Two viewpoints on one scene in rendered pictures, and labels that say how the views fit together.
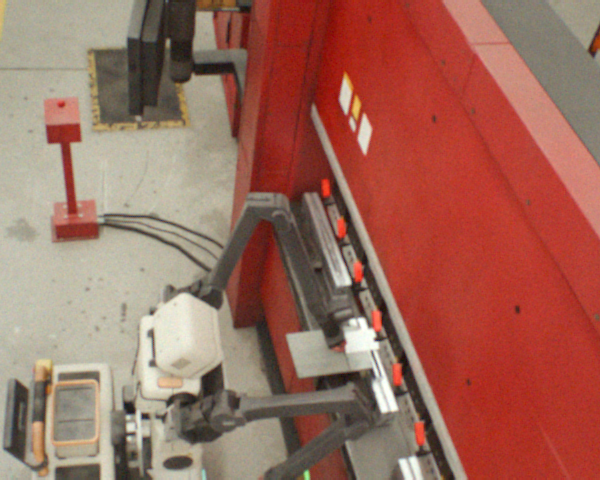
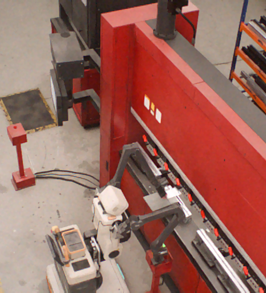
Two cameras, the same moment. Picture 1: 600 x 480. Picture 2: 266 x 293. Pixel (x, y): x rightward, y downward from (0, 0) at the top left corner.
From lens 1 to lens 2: 2.11 m
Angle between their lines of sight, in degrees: 7
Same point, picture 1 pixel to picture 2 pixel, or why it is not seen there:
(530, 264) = (225, 145)
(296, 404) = (159, 213)
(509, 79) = (206, 93)
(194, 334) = (118, 197)
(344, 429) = (177, 219)
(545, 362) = (235, 172)
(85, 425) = (79, 245)
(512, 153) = (212, 114)
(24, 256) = (5, 199)
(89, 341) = (47, 228)
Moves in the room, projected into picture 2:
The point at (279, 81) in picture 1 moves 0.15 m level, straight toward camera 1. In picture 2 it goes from (117, 101) to (119, 111)
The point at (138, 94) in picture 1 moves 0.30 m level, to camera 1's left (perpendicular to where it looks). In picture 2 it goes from (62, 117) to (29, 118)
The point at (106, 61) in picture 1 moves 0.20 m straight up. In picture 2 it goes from (9, 102) to (7, 90)
